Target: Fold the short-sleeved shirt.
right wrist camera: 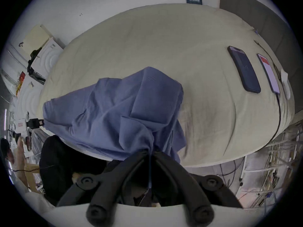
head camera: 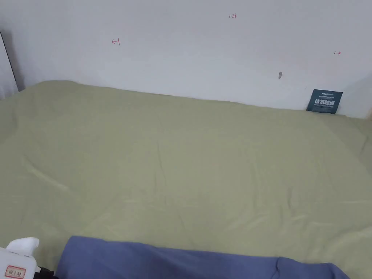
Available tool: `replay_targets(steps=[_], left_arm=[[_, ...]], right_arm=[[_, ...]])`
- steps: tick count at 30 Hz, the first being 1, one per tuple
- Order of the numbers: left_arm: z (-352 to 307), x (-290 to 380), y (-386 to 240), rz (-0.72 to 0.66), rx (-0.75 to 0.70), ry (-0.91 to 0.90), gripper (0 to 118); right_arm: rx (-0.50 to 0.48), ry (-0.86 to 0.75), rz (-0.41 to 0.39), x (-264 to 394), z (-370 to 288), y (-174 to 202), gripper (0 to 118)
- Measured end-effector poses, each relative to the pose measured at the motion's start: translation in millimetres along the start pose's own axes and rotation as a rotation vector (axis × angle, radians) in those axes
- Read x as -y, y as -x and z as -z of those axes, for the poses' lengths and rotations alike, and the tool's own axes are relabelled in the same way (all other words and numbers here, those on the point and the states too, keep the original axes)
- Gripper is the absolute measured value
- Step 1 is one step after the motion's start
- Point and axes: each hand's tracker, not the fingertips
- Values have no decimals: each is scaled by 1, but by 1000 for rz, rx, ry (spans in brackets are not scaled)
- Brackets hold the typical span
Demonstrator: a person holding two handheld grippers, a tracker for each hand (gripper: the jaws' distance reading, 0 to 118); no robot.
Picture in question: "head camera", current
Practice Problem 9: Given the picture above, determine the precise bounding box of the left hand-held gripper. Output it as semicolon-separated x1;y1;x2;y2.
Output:
0;237;56;279

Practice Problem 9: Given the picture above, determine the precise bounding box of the blue shirt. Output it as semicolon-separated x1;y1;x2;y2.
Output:
54;235;355;279

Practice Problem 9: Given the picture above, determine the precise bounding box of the bed with pale green sheet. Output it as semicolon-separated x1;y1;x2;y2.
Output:
0;80;372;279

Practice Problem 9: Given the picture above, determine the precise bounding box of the dark teal printed card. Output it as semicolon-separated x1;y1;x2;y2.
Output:
306;89;344;115

